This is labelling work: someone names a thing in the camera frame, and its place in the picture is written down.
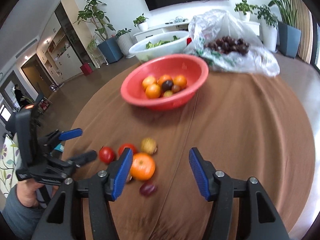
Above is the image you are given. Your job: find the red tomato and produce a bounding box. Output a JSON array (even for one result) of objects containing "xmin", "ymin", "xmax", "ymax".
[
  {"xmin": 117, "ymin": 143, "xmax": 138, "ymax": 157},
  {"xmin": 99, "ymin": 146, "xmax": 116, "ymax": 165}
]

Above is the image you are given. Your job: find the white bowl with greens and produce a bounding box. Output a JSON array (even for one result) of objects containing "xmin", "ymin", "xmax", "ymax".
[{"xmin": 129, "ymin": 30, "xmax": 189, "ymax": 63}]

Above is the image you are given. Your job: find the red plastic colander bowl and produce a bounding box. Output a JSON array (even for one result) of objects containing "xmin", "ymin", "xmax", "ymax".
[{"xmin": 120, "ymin": 54, "xmax": 209, "ymax": 111}]

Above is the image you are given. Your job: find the tall plant blue pot left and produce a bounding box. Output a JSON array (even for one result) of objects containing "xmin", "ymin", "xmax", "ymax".
[{"xmin": 77, "ymin": 0, "xmax": 123, "ymax": 64}]

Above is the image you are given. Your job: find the brown tablecloth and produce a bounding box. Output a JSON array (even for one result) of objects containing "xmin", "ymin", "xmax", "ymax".
[{"xmin": 63, "ymin": 60, "xmax": 315, "ymax": 239}]

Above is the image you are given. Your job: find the orange tangerine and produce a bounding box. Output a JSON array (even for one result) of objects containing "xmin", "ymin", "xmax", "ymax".
[{"xmin": 130, "ymin": 153, "xmax": 156, "ymax": 181}]

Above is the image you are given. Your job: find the small plant on cabinet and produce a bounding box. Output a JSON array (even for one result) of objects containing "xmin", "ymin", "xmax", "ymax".
[{"xmin": 133, "ymin": 13, "xmax": 148, "ymax": 31}]

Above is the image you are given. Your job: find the plant white ribbed pot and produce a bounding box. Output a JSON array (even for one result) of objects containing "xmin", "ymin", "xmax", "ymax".
[{"xmin": 116, "ymin": 28, "xmax": 135, "ymax": 59}]

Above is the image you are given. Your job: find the yellow-brown kiwi back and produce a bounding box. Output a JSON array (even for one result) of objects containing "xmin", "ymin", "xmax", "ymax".
[{"xmin": 140, "ymin": 137, "xmax": 157, "ymax": 155}]

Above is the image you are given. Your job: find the bushy plant white pot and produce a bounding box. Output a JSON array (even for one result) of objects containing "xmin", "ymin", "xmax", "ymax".
[{"xmin": 234, "ymin": 0, "xmax": 278, "ymax": 52}]

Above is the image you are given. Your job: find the large plant blue pot right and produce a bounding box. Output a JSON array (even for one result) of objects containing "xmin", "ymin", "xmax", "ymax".
[{"xmin": 268, "ymin": 0, "xmax": 302, "ymax": 59}]

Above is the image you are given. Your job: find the clear plastic bag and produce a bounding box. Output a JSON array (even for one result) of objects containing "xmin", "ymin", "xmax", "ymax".
[{"xmin": 183, "ymin": 9, "xmax": 280, "ymax": 77}]

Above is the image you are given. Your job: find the red bin on floor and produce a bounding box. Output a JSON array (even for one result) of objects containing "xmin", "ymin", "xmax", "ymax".
[{"xmin": 80, "ymin": 63, "xmax": 93, "ymax": 76}]

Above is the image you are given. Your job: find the teal object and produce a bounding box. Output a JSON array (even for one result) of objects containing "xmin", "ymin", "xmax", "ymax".
[{"xmin": 54, "ymin": 144, "xmax": 64, "ymax": 152}]

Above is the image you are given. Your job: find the pile of dark plums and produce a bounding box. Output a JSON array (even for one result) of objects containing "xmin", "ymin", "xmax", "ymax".
[{"xmin": 204, "ymin": 36, "xmax": 250, "ymax": 55}]

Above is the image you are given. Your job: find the person left hand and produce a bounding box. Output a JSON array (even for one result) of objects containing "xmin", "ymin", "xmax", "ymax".
[{"xmin": 16, "ymin": 179, "xmax": 45, "ymax": 208}]

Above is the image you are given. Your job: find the red tomato back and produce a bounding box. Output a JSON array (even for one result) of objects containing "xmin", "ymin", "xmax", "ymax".
[{"xmin": 117, "ymin": 143, "xmax": 138, "ymax": 157}]

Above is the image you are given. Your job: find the yellow-brown fruit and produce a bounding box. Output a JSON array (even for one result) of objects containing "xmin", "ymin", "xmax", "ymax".
[{"xmin": 163, "ymin": 90, "xmax": 174, "ymax": 98}]

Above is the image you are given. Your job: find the large central orange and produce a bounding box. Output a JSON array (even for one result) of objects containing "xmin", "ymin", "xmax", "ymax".
[{"xmin": 157, "ymin": 75, "xmax": 172, "ymax": 86}]

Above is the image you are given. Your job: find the dark plum front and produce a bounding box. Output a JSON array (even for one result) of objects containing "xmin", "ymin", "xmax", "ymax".
[{"xmin": 171, "ymin": 85, "xmax": 182, "ymax": 94}]

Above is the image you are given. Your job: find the white tv cabinet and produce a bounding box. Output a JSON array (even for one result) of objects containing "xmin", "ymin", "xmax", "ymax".
[{"xmin": 133, "ymin": 21, "xmax": 260, "ymax": 42}]

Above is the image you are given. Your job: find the dark plum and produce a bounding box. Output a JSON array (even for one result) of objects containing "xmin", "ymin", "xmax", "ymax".
[
  {"xmin": 161, "ymin": 80, "xmax": 174, "ymax": 92},
  {"xmin": 171, "ymin": 85, "xmax": 182, "ymax": 94}
]

